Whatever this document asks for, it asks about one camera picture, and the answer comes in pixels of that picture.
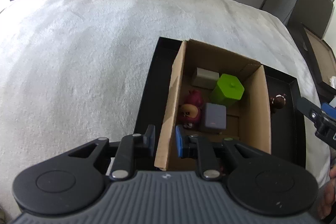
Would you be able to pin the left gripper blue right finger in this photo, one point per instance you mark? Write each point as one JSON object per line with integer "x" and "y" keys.
{"x": 180, "y": 138}

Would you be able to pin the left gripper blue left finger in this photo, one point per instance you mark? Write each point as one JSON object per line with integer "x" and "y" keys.
{"x": 149, "y": 139}

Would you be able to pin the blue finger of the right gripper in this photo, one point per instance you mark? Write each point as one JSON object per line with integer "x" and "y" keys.
{"x": 329, "y": 110}

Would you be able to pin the small red white figurine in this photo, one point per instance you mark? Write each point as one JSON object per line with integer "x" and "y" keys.
{"x": 188, "y": 115}

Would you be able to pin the grey purple cube toy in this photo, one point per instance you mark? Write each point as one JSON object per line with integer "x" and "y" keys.
{"x": 214, "y": 117}

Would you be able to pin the pink red toy figure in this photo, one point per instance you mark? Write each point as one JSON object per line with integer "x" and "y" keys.
{"x": 194, "y": 98}

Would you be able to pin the brown bear figurine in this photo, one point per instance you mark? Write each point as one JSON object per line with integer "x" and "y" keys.
{"x": 278, "y": 101}

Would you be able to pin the brown cardboard box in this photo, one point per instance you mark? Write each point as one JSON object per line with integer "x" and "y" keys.
{"x": 248, "y": 120}

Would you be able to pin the white charger plug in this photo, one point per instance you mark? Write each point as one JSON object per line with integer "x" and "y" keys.
{"x": 203, "y": 78}

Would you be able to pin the green hexagonal box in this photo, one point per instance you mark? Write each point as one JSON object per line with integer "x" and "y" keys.
{"x": 228, "y": 91}

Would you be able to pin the person's hand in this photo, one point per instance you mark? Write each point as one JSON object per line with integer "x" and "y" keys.
{"x": 328, "y": 196}

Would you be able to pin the black framed cork tray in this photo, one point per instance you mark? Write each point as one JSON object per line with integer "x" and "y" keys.
{"x": 322, "y": 59}

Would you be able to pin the dark upholstered board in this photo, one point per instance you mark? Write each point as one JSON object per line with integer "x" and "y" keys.
{"x": 313, "y": 14}

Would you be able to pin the white plush blanket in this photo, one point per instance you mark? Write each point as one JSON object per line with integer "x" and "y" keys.
{"x": 75, "y": 70}

